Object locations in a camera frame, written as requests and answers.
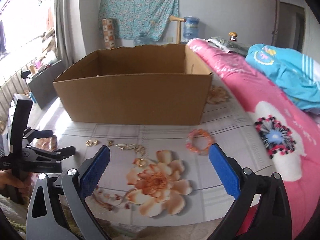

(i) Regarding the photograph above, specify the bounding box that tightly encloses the gold chain jewelry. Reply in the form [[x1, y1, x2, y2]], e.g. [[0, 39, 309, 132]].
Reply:
[[85, 140, 146, 156]]

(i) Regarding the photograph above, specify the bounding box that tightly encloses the orange pink bead bracelet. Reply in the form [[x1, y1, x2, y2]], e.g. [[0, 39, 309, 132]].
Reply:
[[185, 128, 215, 155]]

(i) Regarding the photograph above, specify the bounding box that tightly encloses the left hand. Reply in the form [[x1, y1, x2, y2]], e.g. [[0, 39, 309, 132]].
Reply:
[[0, 170, 33, 197]]

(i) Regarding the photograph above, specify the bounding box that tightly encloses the dark grey cabinet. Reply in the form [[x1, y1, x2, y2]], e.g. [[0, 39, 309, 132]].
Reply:
[[27, 60, 66, 109]]

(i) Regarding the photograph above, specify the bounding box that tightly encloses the pink floral blanket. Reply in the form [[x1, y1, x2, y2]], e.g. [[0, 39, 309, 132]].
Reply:
[[188, 38, 320, 237]]

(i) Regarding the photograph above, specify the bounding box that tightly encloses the grey curtain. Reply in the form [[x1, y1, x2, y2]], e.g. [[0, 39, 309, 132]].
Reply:
[[54, 0, 86, 68]]

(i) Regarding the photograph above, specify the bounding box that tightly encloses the brown cardboard box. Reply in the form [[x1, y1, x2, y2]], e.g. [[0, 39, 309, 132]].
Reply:
[[53, 44, 213, 126]]

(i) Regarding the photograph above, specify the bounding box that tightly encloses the patterned gift roll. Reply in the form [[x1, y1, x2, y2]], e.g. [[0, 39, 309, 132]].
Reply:
[[102, 18, 116, 49]]

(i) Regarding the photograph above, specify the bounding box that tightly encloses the teal floral hanging cloth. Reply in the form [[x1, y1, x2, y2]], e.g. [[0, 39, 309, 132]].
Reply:
[[98, 0, 179, 42]]

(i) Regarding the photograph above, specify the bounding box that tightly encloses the grey patterned pillow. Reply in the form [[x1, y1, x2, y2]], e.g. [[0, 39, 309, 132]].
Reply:
[[206, 37, 250, 57]]

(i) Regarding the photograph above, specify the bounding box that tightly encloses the wooden chair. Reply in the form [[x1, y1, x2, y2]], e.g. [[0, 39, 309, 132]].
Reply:
[[169, 15, 185, 44]]

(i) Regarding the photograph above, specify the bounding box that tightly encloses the door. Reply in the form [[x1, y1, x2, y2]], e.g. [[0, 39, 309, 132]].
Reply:
[[271, 0, 305, 52]]

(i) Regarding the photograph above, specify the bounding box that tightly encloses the blue water bottle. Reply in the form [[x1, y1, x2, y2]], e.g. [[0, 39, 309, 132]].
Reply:
[[183, 16, 200, 42]]

